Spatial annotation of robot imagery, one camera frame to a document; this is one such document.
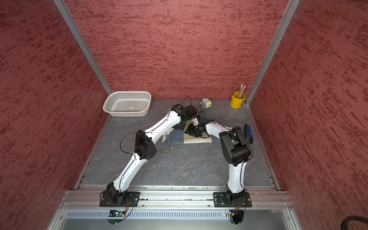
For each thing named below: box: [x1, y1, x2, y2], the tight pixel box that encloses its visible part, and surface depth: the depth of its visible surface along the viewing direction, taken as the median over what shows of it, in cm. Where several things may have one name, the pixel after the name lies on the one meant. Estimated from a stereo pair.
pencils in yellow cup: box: [236, 83, 247, 99], surface depth 112 cm
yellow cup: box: [230, 91, 246, 110], surface depth 116 cm
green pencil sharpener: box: [201, 97, 212, 110], surface depth 115 cm
